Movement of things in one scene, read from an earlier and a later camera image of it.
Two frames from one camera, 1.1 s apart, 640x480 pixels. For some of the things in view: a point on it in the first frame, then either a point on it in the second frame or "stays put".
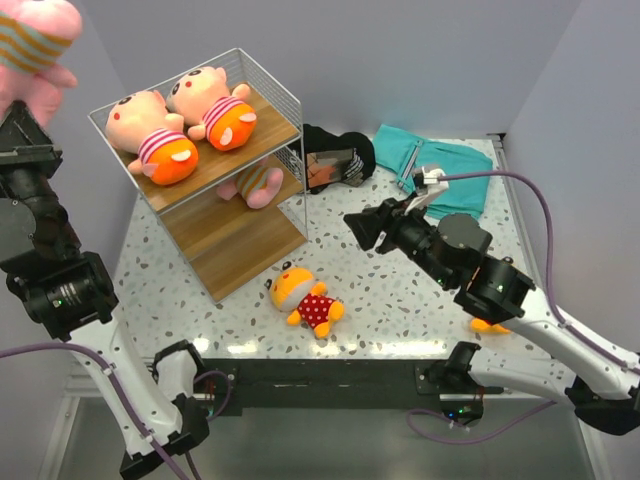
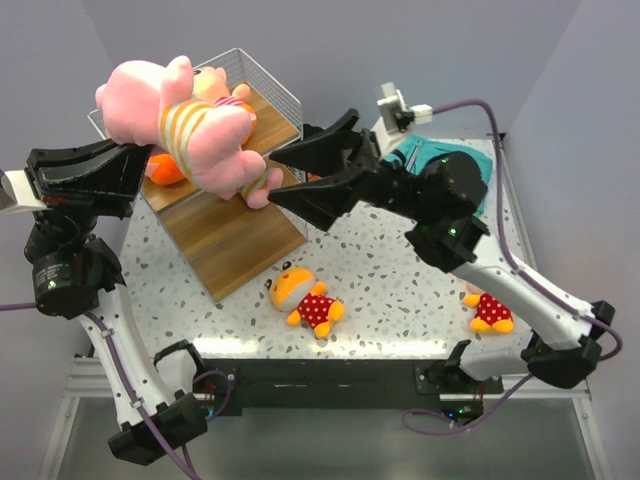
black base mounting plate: x=232 y=385 stays put
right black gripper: x=389 y=217 -> x=325 y=203
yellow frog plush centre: x=296 y=290 stays put
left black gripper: x=24 y=141 -> x=92 y=177
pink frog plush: x=34 y=35 -> x=143 y=103
